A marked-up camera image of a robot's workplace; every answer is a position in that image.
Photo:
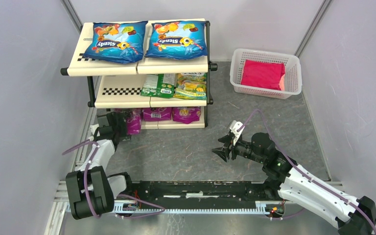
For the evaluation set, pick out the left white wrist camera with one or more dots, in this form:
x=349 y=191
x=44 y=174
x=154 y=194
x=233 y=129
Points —
x=93 y=129

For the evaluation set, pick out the pink bag in basket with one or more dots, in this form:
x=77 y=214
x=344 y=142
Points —
x=263 y=75

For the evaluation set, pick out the cream three-tier shelf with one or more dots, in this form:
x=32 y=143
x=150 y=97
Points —
x=119 y=86

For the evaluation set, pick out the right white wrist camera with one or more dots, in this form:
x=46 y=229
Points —
x=236 y=128

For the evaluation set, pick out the blue Slendy candy bag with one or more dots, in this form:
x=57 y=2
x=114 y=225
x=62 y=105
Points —
x=179 y=40

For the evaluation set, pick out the purple candy bag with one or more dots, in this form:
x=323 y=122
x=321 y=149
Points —
x=157 y=114
x=133 y=120
x=186 y=115

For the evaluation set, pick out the white plastic basket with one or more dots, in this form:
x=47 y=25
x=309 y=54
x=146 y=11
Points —
x=292 y=77

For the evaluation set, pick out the yellow green candy bag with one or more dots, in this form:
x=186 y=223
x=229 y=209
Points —
x=191 y=86

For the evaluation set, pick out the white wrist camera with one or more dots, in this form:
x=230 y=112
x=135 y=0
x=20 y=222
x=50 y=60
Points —
x=236 y=128
x=93 y=129

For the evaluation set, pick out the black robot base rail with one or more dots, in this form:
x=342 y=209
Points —
x=199 y=197

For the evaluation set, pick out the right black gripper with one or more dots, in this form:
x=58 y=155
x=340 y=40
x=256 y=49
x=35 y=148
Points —
x=228 y=150

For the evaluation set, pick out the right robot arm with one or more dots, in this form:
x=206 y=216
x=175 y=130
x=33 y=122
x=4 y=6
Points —
x=290 y=181

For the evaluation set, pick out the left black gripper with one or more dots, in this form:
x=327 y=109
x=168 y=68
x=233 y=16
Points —
x=120 y=122

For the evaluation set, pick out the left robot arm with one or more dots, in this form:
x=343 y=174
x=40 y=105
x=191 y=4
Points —
x=90 y=191

